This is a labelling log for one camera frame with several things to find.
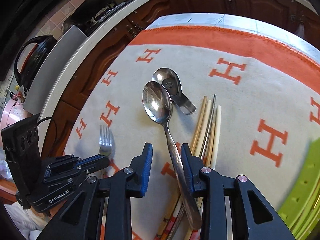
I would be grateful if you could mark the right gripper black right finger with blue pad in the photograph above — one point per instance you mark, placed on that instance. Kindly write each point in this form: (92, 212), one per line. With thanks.
(93, 164)

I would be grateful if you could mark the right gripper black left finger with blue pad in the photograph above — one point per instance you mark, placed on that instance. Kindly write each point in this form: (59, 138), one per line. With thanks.
(57, 165)

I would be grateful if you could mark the steel fork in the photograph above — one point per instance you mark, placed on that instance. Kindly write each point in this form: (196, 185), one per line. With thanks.
(105, 141)

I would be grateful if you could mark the cream chopstick red striped end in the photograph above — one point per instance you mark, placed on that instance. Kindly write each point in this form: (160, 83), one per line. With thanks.
(210, 162)

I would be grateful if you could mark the large steel spoon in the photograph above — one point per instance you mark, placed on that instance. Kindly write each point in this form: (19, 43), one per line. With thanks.
(158, 106)

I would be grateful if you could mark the short steel soup spoon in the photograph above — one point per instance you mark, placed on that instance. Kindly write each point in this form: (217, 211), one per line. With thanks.
(171, 82)

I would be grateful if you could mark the lime green plastic tray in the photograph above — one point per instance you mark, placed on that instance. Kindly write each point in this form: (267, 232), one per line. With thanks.
(300, 210)

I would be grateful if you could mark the black rice cooker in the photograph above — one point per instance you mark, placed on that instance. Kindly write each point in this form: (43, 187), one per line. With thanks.
(34, 60)

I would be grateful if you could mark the orange beige H-pattern cloth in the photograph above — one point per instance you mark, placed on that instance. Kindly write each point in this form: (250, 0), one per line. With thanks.
(269, 94)

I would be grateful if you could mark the black stove range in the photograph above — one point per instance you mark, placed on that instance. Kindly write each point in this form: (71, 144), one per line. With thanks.
(91, 14)

